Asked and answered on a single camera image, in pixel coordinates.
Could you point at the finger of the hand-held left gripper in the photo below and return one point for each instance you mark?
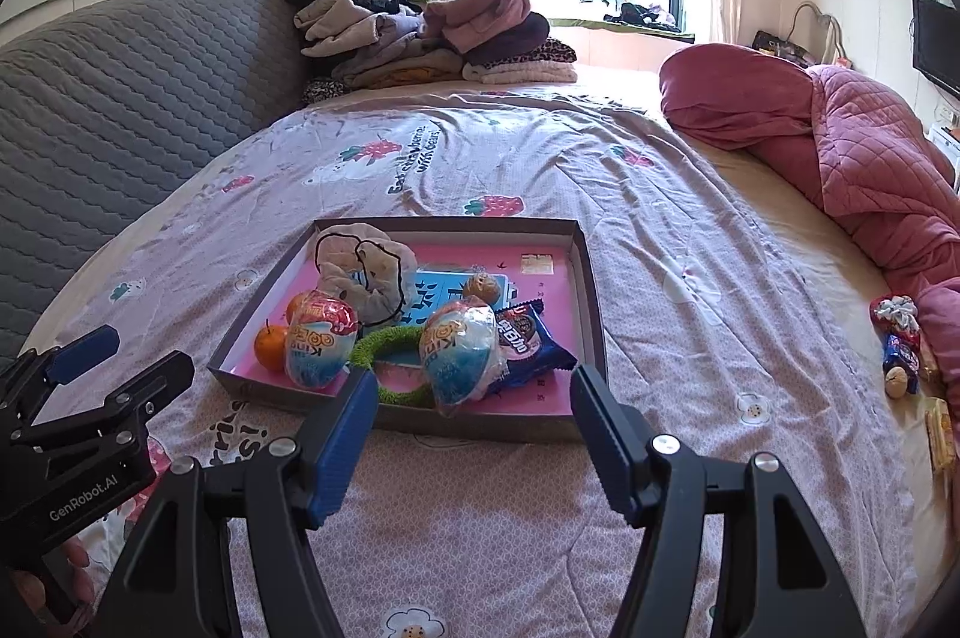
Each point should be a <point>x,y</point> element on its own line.
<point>82,353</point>
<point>161,379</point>

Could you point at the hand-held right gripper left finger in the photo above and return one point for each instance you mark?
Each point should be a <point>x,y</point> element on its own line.
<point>341,450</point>

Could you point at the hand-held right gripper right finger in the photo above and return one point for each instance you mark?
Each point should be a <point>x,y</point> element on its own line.
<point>604,450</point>

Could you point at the green fuzzy scrunchie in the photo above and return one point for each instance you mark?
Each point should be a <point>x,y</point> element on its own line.
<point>367,353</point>

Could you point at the toy egg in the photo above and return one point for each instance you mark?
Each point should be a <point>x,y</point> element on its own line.
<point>457,360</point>
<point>322,345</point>

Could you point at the orange tangerine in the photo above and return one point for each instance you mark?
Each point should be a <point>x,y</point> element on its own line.
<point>296,308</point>
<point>270,349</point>

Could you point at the blue cookie packet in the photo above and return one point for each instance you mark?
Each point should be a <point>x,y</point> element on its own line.
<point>536,345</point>

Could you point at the shallow brown cardboard box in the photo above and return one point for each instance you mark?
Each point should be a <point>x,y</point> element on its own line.
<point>592,323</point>

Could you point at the white scrunchie with black trim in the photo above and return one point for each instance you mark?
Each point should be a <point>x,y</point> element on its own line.
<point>375,278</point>

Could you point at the brown walnut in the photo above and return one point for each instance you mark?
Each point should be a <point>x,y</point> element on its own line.
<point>481,288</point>

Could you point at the person's left hand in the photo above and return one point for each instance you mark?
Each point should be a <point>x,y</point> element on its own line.
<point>81,567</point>

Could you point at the strawberry printed bed cover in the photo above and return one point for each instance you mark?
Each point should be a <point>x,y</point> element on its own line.
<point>675,345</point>

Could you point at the pink and blue book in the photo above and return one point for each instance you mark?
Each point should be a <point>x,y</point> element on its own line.
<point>540,315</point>

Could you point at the grey quilted headboard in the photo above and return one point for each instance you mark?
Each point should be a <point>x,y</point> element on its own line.
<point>112,113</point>

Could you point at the beige bed sheet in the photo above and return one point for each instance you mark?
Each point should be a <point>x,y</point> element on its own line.
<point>787,218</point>

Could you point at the small walnut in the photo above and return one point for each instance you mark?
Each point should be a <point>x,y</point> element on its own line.
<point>896,381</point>

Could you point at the small blue packet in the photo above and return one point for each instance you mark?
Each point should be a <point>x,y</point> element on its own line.
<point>904,349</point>

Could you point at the red and white scrunchie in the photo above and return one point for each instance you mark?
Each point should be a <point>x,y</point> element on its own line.
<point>894,312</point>

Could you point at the yellow snack packet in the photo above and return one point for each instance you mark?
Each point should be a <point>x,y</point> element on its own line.
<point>941,435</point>

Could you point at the olive folded garment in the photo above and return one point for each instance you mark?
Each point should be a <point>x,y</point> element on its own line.
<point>397,69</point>

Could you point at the cream folded garment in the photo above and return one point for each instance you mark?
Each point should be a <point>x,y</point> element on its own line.
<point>517,73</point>

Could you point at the pink quilted blanket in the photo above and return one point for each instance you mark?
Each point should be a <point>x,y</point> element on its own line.
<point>825,128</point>

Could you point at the beige garment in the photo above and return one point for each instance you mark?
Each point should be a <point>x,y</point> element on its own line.
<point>334,23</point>

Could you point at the leopard print garment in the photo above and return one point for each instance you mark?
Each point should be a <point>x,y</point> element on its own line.
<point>555,51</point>

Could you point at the dark maroon garment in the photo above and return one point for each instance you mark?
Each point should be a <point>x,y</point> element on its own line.
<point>525,38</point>

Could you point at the green windowsill mat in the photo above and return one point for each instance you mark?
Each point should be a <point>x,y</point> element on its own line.
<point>577,24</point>

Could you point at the dark clothes on windowsill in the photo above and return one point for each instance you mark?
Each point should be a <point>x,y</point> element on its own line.
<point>641,17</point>

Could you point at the dark bag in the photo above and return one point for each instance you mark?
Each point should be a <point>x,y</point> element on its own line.
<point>776,45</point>

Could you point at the pink fleece garment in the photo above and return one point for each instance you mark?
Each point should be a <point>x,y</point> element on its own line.
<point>480,11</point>

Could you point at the black television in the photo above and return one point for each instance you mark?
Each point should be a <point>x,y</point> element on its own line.
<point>937,45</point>

